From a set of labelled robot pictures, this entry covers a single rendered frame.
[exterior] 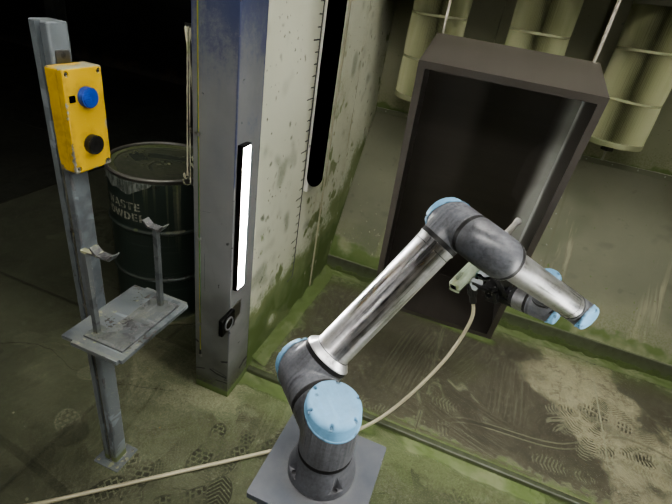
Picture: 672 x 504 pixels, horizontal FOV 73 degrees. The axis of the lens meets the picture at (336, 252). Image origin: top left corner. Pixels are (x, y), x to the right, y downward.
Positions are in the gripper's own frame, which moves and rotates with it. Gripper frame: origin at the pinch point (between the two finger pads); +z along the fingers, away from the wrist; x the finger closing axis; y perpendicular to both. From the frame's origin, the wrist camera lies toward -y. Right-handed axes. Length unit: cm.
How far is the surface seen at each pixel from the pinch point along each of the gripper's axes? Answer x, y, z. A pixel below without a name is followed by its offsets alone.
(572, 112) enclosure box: 59, -43, -11
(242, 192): -50, -55, 60
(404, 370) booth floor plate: -16, 79, 35
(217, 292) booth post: -74, -14, 74
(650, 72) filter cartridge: 147, -22, -11
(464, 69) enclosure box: 15, -77, 7
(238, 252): -61, -31, 64
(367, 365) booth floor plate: -29, 71, 50
